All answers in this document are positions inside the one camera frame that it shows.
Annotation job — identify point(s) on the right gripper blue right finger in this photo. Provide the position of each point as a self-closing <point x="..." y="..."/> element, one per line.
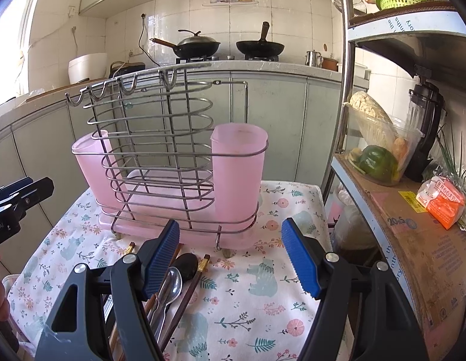
<point x="305" y="254"/>

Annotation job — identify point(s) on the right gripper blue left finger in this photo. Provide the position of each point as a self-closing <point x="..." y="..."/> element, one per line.
<point x="158" y="253"/>

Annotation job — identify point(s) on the brown chopstick gold band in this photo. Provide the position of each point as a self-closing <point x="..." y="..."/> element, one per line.
<point x="185" y="301"/>

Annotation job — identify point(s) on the metal spoon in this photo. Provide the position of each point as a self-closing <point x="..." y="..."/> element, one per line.
<point x="169" y="292"/>

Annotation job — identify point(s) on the black spoon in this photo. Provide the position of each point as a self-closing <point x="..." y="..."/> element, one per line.
<point x="187" y="265"/>

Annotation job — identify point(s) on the pink drip tray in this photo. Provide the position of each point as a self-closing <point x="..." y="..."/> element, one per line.
<point x="141" y="203"/>

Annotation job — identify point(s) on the floral table cloth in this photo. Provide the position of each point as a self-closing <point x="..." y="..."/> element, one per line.
<point x="248" y="305"/>

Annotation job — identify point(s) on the pink cup left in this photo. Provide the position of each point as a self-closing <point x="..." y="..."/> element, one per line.
<point x="93" y="154"/>

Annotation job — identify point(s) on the pink cup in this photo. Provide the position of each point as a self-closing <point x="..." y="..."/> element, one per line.
<point x="238" y="155"/>
<point x="93" y="154"/>

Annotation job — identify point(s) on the pink cup right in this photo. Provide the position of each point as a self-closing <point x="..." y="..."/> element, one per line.
<point x="238" y="155"/>

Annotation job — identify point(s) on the green bell pepper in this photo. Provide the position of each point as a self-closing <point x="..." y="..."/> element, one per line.
<point x="378" y="163"/>

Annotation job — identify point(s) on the clear plastic vegetable container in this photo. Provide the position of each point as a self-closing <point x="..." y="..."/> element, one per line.
<point x="403" y="148"/>

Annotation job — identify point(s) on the metal shelf rack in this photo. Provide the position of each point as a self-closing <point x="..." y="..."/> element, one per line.
<point x="428" y="260"/>

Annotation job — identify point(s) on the napa cabbage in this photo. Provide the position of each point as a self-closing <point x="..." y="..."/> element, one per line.
<point x="374" y="123"/>

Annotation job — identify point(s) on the orange white package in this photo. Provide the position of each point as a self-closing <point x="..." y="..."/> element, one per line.
<point x="442" y="199"/>

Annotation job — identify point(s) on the white rice cooker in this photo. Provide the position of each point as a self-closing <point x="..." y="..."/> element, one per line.
<point x="90" y="66"/>

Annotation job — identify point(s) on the black electric hotplate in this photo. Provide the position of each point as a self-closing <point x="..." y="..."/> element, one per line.
<point x="118" y="68"/>

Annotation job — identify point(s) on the gas stove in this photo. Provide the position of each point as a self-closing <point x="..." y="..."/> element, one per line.
<point x="228" y="57"/>

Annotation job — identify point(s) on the black blender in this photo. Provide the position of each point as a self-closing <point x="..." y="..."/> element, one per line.
<point x="424" y="114"/>

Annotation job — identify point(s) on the lidded black wok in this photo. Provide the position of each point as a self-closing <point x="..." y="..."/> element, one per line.
<point x="194" y="47"/>

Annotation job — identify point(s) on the metal kettle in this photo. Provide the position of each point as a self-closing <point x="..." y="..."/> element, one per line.
<point x="313" y="58"/>

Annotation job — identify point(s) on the open black wok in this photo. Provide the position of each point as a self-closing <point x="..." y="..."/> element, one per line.
<point x="261" y="49"/>

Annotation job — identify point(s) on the metal wire utensil rack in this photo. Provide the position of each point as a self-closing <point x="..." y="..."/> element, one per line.
<point x="156" y="119"/>

